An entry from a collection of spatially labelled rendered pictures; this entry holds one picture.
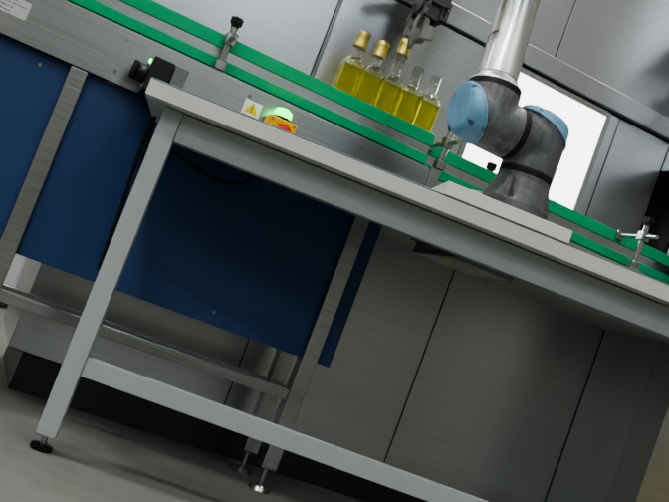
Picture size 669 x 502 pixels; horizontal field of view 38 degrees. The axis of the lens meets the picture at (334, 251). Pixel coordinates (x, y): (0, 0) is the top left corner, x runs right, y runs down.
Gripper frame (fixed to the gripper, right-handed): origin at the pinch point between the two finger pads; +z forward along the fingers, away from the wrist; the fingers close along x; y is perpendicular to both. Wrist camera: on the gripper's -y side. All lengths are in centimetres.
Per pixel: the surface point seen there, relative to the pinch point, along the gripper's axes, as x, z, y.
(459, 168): -3.8, 25.1, 25.0
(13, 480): -70, 119, -60
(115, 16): -15, 29, -70
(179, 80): -24, 38, -54
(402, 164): -15.4, 32.8, 5.2
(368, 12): 11.9, -7.0, -9.1
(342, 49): 11.9, 5.3, -12.1
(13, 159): -14, 67, -79
